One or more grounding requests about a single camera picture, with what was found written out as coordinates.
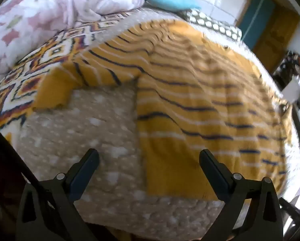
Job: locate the yellow striped sweater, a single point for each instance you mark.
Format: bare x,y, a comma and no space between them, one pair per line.
202,93

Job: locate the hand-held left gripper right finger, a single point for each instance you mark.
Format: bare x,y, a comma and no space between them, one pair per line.
215,178

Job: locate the wooden door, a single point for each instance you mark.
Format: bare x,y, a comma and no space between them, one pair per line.
275,37

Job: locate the beige quilted bedspread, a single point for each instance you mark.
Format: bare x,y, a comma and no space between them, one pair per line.
89,130

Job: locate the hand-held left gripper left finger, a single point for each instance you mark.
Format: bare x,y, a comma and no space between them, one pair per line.
83,178

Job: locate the geometric patterned blanket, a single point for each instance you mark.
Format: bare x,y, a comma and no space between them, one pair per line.
21,80

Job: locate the green bolster pillow white print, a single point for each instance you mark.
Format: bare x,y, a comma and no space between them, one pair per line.
210,23

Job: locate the cluttered clothes shelf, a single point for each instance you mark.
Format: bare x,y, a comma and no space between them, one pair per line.
295,65

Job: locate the pink floral quilt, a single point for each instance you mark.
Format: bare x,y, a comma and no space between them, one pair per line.
39,17

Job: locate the teal door curtain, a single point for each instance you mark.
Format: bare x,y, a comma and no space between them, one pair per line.
253,20

